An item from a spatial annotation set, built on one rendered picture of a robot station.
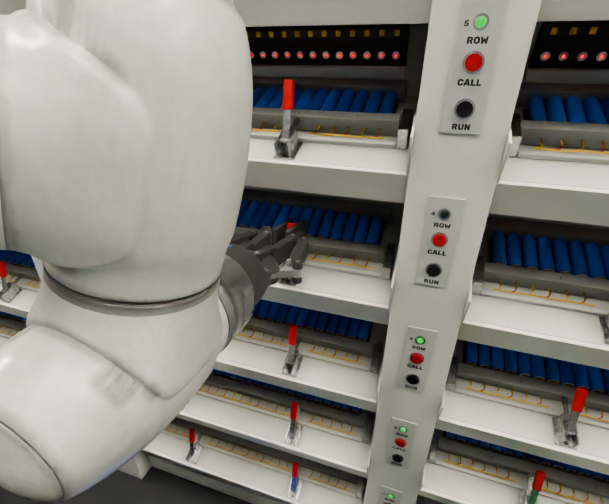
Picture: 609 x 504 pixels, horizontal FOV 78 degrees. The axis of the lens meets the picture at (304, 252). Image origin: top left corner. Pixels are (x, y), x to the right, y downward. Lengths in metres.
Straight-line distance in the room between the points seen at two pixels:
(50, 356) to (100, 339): 0.02
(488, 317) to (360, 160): 0.27
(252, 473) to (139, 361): 0.84
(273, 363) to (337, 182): 0.38
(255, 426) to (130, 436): 0.65
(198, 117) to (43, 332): 0.14
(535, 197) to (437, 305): 0.18
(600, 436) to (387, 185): 0.50
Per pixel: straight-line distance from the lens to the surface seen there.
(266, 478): 1.04
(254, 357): 0.74
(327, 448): 0.85
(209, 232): 0.20
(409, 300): 0.54
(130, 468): 1.29
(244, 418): 0.90
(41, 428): 0.23
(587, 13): 0.48
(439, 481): 0.85
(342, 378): 0.70
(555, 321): 0.60
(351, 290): 0.57
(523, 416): 0.73
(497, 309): 0.58
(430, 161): 0.46
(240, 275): 0.35
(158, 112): 0.18
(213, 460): 1.09
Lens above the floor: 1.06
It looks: 28 degrees down
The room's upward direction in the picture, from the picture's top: straight up
